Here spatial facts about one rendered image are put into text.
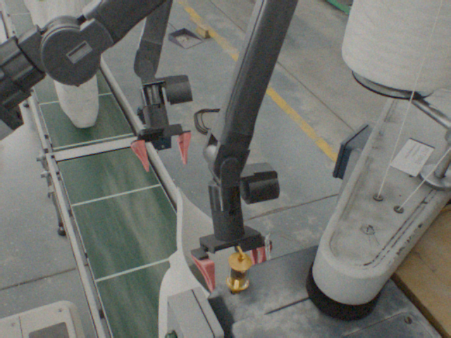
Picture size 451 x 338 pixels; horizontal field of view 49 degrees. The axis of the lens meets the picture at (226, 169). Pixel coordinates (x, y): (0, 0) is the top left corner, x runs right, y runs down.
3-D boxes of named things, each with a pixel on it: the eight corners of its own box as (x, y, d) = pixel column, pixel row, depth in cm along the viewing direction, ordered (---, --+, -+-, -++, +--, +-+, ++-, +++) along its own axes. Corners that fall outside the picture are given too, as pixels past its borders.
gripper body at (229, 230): (263, 242, 91) (258, 204, 89) (213, 257, 87) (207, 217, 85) (246, 233, 96) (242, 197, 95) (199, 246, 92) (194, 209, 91)
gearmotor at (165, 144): (129, 123, 274) (127, 100, 265) (154, 118, 279) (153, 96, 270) (145, 154, 253) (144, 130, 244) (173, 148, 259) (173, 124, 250)
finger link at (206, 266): (244, 291, 90) (238, 243, 88) (208, 303, 87) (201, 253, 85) (228, 279, 96) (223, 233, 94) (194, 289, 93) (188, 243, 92)
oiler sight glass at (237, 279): (224, 275, 61) (226, 257, 59) (242, 270, 62) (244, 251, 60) (232, 291, 60) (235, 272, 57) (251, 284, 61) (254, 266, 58)
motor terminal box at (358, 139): (326, 186, 101) (338, 140, 94) (350, 164, 108) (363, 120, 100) (362, 205, 98) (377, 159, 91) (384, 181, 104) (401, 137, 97)
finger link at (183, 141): (197, 160, 121) (189, 124, 121) (170, 166, 118) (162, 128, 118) (189, 165, 127) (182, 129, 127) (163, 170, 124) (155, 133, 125)
